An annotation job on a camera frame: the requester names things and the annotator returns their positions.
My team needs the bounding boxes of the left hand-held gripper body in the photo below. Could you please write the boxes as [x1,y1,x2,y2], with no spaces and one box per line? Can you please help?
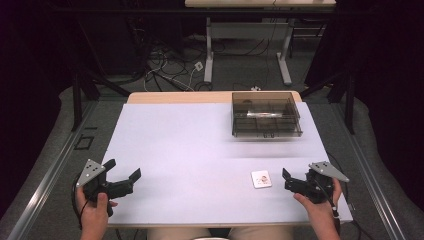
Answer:
[76,158,135,218]

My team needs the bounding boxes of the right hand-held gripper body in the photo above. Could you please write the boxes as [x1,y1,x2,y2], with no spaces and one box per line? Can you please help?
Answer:
[289,161,351,205]

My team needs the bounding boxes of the small white square card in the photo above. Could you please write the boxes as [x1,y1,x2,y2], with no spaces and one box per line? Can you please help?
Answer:
[250,169,273,190]

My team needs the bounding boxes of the transparent brown organizer box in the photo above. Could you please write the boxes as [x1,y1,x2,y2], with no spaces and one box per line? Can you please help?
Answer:
[231,91,304,139]

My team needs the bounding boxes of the person's right hand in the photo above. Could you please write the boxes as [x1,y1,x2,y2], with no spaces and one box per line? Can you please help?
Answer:
[293,178,344,228]

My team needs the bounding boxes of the person's left hand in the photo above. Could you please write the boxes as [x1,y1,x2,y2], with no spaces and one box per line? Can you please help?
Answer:
[75,186,119,232]

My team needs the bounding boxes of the white table mat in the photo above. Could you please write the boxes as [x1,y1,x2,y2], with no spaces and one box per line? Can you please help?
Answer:
[101,101,354,228]

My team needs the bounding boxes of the silver packet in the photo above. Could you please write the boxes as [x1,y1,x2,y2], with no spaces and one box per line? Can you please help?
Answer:
[246,111,284,119]

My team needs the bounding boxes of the black metal stand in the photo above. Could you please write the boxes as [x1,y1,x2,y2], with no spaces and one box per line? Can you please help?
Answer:
[68,19,132,133]
[299,66,356,136]

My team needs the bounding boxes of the person's legs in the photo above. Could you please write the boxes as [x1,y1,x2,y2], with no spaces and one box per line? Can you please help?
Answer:
[146,225,295,240]

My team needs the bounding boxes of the wooden table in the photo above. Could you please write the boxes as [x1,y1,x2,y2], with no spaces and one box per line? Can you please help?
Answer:
[126,90,303,105]

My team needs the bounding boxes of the white-legged desk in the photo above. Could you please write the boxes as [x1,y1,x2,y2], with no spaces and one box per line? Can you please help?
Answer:
[184,0,337,86]

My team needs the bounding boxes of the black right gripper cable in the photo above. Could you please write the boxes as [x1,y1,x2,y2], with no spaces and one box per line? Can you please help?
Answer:
[313,178,342,234]

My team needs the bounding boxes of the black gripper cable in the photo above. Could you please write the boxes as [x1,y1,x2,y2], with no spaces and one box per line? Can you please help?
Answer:
[313,178,342,234]
[70,174,88,231]

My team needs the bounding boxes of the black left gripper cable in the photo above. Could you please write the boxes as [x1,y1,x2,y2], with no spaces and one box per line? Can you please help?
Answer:
[70,174,88,231]

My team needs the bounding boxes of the metal floor rail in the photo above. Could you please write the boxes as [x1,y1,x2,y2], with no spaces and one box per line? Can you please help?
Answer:
[6,99,100,240]
[333,101,408,240]

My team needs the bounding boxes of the tangle of floor cables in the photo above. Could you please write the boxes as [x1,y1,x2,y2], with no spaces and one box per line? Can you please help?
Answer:
[131,19,214,93]

